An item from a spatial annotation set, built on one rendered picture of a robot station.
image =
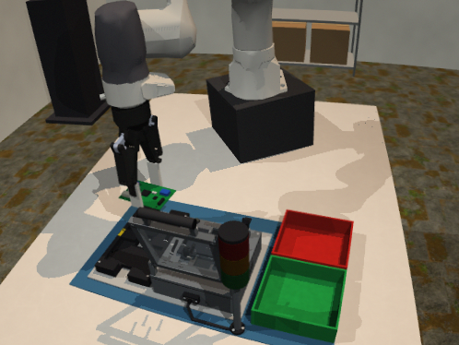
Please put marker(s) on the green bin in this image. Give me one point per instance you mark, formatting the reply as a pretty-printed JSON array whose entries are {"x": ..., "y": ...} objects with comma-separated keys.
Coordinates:
[{"x": 296, "y": 289}]

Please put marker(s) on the green circuit board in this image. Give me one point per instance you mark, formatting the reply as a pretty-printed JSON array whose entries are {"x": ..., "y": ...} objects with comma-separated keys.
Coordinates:
[{"x": 153, "y": 196}]

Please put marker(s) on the red open-top bin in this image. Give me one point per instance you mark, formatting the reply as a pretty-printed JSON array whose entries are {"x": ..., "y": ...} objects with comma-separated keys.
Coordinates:
[{"x": 315, "y": 239}]

